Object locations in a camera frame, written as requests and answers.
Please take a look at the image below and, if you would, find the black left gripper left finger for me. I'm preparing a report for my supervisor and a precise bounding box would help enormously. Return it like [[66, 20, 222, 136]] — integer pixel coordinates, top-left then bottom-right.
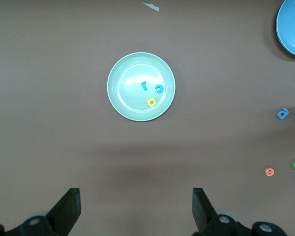
[[7, 188, 82, 236]]

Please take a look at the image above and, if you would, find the blue foam letter a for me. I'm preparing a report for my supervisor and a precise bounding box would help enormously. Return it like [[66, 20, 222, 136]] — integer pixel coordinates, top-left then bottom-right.
[[276, 108, 290, 120]]

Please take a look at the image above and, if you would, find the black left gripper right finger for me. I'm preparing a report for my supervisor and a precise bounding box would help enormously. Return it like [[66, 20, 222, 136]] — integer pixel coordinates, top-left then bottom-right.
[[193, 188, 253, 236]]

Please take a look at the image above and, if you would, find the light green plate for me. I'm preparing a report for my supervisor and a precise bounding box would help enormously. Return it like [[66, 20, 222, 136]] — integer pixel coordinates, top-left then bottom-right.
[[107, 52, 176, 122]]

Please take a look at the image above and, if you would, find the white paper scrap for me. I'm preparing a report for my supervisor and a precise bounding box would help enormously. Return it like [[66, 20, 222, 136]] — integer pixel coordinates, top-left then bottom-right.
[[142, 1, 160, 12]]

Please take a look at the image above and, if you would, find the brown table cover sheet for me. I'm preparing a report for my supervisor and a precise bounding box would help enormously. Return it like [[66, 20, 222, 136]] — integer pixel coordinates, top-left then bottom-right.
[[0, 0, 295, 236]]

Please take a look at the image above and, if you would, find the blue plate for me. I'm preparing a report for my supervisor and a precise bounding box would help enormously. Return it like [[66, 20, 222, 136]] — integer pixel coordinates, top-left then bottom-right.
[[275, 0, 295, 59]]

